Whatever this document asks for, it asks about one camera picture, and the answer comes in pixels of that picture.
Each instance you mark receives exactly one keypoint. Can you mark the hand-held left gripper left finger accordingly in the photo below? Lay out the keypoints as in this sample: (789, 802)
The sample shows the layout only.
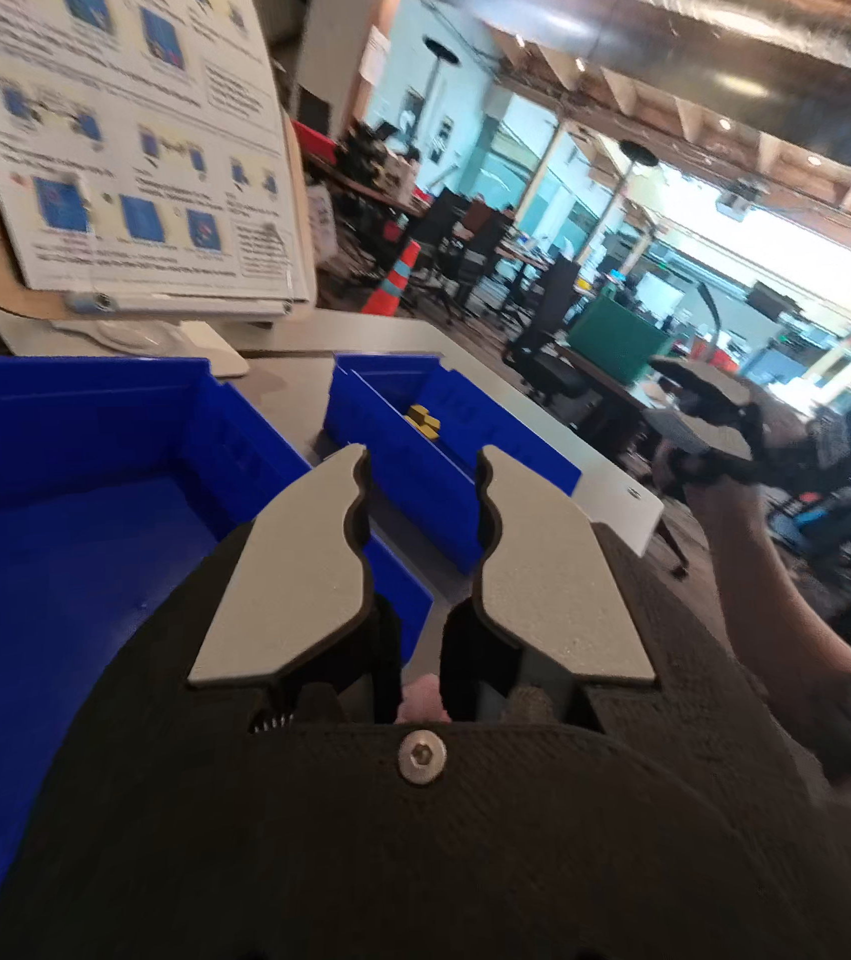
(290, 592)

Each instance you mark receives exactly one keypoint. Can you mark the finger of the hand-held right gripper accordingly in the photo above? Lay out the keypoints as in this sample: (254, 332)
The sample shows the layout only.
(710, 386)
(703, 439)

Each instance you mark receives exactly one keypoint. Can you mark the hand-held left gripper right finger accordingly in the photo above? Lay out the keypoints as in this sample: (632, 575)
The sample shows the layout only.
(560, 592)

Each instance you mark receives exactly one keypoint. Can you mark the blue plastic bin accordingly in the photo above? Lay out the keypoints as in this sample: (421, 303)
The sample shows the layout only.
(410, 480)
(58, 562)

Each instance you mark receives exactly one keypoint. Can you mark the person's left hand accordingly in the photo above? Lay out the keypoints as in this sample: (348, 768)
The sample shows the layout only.
(422, 701)

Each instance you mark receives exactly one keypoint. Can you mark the green partition panel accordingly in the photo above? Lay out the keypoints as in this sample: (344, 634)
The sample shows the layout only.
(617, 337)

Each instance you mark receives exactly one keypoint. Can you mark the black pole stand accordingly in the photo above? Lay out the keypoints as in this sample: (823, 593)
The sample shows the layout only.
(440, 49)
(637, 154)

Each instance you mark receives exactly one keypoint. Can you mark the black ceiling panel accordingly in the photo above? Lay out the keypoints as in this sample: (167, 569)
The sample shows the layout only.
(808, 112)

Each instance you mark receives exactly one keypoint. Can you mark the orange traffic cone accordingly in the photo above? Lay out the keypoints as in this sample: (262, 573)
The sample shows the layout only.
(394, 281)

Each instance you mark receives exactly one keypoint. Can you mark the red storage box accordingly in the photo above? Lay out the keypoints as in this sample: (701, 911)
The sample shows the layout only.
(314, 141)

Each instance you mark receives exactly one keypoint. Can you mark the printed instruction sheet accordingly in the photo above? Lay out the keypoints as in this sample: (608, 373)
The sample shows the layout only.
(133, 150)

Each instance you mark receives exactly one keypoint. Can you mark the silver ventilation duct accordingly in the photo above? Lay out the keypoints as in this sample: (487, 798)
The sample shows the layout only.
(808, 37)

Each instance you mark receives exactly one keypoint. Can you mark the wall poster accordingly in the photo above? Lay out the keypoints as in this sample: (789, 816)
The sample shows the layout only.
(440, 139)
(412, 112)

